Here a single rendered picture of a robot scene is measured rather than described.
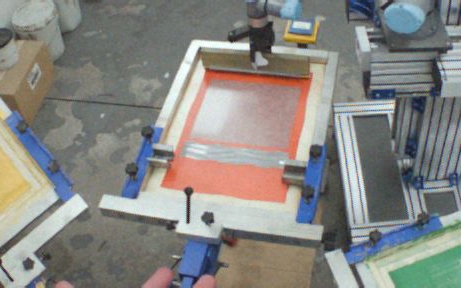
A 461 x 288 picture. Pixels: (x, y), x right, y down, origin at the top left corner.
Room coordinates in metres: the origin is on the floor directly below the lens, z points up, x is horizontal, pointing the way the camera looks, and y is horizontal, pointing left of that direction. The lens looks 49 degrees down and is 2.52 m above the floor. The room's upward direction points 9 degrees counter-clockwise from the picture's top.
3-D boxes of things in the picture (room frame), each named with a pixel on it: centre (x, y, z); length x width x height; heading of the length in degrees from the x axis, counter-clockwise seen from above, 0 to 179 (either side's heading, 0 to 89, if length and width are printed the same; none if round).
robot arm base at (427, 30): (1.52, -0.67, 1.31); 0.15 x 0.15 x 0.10
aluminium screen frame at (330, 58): (1.47, -0.05, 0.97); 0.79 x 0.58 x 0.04; 160
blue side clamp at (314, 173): (1.15, -0.23, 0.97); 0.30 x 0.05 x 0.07; 160
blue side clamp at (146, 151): (1.34, 0.30, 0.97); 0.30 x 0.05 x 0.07; 160
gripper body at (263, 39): (1.72, -0.16, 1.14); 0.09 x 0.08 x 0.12; 70
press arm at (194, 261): (0.94, 0.15, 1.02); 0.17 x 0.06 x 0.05; 160
